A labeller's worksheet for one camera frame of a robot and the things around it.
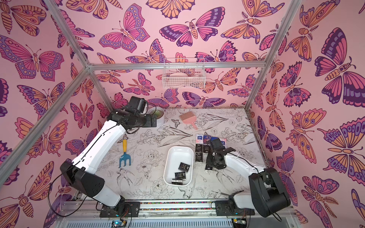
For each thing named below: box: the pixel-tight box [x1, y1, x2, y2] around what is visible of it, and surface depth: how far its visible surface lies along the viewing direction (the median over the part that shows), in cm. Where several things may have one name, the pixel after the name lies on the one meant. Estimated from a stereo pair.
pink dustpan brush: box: [179, 111, 199, 131], surface depth 116 cm
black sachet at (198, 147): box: [195, 143, 203, 153], surface depth 97 cm
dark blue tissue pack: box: [203, 134, 212, 144], surface depth 101 cm
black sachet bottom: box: [174, 171, 186, 181], surface depth 85 cm
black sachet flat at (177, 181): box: [171, 178, 184, 186], surface depth 81 cm
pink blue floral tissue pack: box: [195, 133, 204, 145], surface depth 100 cm
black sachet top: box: [202, 143, 211, 154], surface depth 96 cm
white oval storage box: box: [163, 146, 194, 187], surface depth 91 cm
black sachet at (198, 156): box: [194, 152, 203, 162], surface depth 92 cm
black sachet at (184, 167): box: [178, 161, 191, 173], surface depth 87 cm
